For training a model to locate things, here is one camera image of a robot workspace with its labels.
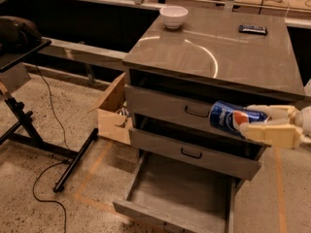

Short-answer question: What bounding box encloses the cardboard box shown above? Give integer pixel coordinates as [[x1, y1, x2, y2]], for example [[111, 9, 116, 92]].
[[90, 74, 132, 145]]

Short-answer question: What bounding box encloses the wooden background table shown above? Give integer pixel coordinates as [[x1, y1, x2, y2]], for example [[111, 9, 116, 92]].
[[186, 0, 311, 19]]

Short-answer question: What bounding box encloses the grey drawer cabinet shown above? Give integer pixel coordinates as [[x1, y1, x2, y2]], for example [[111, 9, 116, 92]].
[[121, 5, 306, 192]]

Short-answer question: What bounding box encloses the black metal stand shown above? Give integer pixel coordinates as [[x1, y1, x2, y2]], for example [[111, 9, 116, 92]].
[[0, 39, 98, 193]]

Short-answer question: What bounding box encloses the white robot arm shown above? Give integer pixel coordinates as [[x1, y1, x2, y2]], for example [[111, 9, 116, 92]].
[[240, 105, 311, 149]]

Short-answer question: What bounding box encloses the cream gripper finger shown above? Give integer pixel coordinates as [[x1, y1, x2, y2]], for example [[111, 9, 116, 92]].
[[246, 105, 299, 120], [240, 123, 303, 149]]

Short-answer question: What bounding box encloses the grey top drawer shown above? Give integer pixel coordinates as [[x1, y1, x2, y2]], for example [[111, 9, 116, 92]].
[[123, 83, 288, 148]]

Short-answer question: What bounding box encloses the blue pepsi can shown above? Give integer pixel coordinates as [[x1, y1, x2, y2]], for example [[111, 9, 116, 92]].
[[209, 101, 269, 136]]

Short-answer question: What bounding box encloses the grey metal rail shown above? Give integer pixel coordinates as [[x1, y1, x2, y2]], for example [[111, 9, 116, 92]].
[[40, 38, 126, 71]]

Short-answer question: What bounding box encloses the white bowl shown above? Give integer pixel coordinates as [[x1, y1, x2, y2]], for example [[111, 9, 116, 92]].
[[159, 6, 189, 29]]

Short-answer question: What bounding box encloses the grey middle drawer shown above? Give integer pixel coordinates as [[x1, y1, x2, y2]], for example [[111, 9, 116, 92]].
[[129, 128, 260, 181]]

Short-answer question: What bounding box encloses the dark bag on stand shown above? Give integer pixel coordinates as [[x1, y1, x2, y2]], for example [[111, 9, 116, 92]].
[[0, 16, 42, 53]]

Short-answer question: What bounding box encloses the black floor cable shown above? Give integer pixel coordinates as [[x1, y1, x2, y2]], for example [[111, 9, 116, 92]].
[[32, 65, 71, 233]]

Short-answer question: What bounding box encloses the grey open bottom drawer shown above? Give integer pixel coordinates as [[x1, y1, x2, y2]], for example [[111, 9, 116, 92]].
[[114, 152, 235, 233]]

